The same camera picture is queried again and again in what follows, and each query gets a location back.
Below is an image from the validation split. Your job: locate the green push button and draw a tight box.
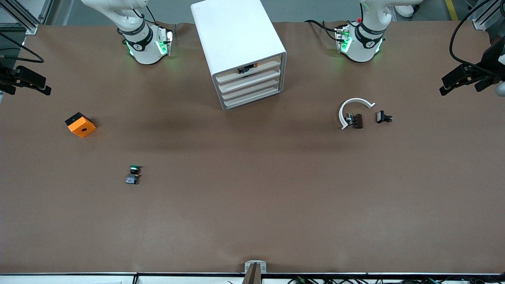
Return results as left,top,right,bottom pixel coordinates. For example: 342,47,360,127
125,164,143,185

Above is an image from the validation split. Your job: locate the orange and black box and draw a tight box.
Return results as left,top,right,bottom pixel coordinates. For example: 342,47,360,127
65,112,97,138

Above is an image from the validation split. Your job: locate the brown electrical component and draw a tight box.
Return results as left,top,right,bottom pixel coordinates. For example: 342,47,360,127
345,112,363,129

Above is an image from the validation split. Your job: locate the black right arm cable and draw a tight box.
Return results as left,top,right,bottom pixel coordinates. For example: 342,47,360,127
0,34,44,64

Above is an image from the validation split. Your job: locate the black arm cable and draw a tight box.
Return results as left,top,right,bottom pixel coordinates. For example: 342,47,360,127
450,0,494,75
0,34,44,64

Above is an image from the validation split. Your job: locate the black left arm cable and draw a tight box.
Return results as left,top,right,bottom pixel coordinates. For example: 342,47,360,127
450,0,494,75

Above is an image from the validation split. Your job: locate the white curved plastic ring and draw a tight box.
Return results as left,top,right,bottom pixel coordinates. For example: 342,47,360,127
339,98,376,131

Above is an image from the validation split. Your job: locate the black base cable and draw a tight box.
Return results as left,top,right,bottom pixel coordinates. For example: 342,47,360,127
133,5,158,25
305,19,344,42

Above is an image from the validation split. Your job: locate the white table edge rail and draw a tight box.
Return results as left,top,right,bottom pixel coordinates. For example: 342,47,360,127
0,272,505,284

